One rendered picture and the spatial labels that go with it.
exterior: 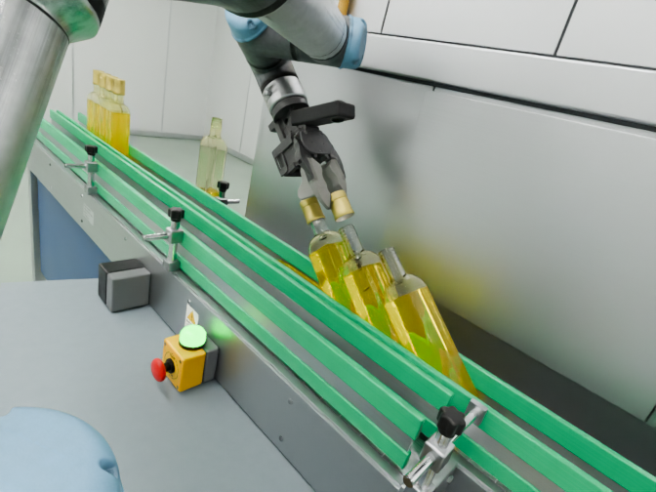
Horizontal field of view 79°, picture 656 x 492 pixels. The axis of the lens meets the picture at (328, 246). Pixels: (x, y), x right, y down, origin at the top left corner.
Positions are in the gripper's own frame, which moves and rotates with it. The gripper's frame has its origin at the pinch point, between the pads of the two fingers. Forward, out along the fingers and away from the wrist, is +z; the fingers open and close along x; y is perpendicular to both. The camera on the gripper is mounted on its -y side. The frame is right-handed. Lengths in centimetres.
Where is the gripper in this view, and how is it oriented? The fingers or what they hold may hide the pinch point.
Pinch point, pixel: (337, 199)
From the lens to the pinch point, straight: 69.4
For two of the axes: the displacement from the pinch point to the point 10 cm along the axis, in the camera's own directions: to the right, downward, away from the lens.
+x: -6.8, 1.2, -7.2
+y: -6.4, 4.0, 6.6
